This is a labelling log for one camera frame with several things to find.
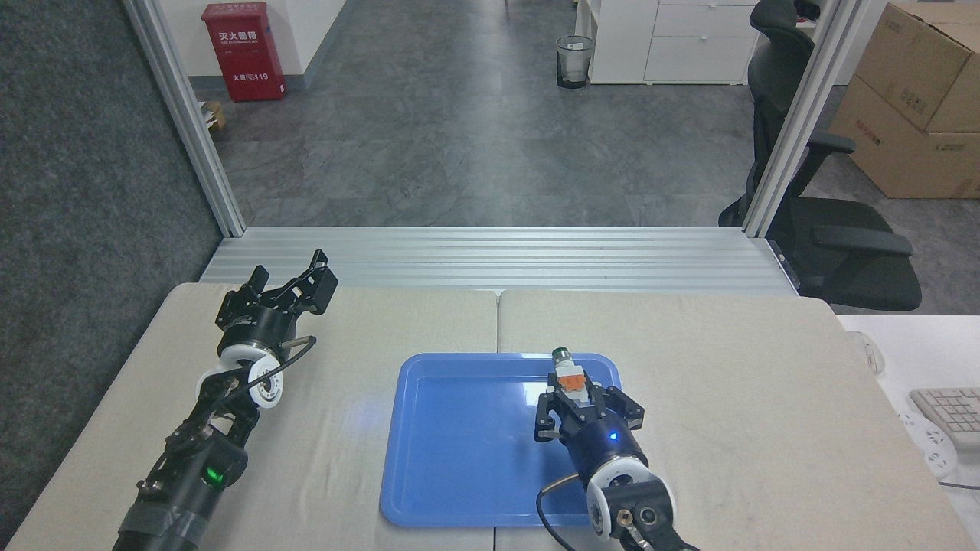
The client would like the white drawer cabinet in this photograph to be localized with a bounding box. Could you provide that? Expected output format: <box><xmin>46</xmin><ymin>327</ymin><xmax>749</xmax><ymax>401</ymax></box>
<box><xmin>574</xmin><ymin>0</ymin><xmax>759</xmax><ymax>85</ymax></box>

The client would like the silver aluminium post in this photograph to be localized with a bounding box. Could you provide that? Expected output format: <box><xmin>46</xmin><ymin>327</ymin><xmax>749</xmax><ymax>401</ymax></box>
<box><xmin>741</xmin><ymin>0</ymin><xmax>881</xmax><ymax>238</ymax></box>
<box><xmin>122</xmin><ymin>0</ymin><xmax>246</xmax><ymax>238</ymax></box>

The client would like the black office chair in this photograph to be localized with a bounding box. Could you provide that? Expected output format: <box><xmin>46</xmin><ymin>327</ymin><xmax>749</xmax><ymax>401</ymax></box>
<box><xmin>718</xmin><ymin>0</ymin><xmax>923</xmax><ymax>312</ymax></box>

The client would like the red fire extinguisher box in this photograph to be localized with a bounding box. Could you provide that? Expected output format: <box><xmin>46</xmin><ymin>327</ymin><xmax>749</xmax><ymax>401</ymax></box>
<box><xmin>201</xmin><ymin>2</ymin><xmax>287</xmax><ymax>103</ymax></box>

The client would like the brown cardboard box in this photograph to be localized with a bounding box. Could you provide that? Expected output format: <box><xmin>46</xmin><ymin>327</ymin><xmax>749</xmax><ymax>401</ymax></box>
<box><xmin>829</xmin><ymin>75</ymin><xmax>980</xmax><ymax>200</ymax></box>
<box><xmin>855</xmin><ymin>2</ymin><xmax>980</xmax><ymax>135</ymax></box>

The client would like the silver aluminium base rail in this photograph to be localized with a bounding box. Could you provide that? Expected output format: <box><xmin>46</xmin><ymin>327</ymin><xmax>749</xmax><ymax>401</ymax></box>
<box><xmin>199</xmin><ymin>227</ymin><xmax>801</xmax><ymax>298</ymax></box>

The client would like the dark mesh trash bin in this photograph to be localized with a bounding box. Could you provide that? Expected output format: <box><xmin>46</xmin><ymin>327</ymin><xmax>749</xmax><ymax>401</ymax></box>
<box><xmin>556</xmin><ymin>35</ymin><xmax>595</xmax><ymax>90</ymax></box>

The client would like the white power strip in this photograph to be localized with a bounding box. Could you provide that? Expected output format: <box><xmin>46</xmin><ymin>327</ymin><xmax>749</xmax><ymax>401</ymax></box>
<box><xmin>896</xmin><ymin>412</ymin><xmax>959</xmax><ymax>480</ymax></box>

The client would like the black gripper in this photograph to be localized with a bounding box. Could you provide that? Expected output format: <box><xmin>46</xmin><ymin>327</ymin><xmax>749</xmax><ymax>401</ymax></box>
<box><xmin>534</xmin><ymin>385</ymin><xmax>650</xmax><ymax>488</ymax></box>
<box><xmin>216</xmin><ymin>249</ymin><xmax>339</xmax><ymax>360</ymax></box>

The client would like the white keyboard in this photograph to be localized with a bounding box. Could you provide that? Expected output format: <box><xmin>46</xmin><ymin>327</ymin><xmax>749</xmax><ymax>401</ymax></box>
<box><xmin>909</xmin><ymin>387</ymin><xmax>980</xmax><ymax>451</ymax></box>

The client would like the blue plastic tray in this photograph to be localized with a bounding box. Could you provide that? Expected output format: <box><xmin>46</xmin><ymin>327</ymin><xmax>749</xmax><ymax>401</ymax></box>
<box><xmin>380</xmin><ymin>352</ymin><xmax>646</xmax><ymax>529</ymax></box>

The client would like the white computer mouse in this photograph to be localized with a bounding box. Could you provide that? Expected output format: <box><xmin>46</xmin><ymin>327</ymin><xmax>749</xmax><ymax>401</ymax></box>
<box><xmin>846</xmin><ymin>331</ymin><xmax>887</xmax><ymax>374</ymax></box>

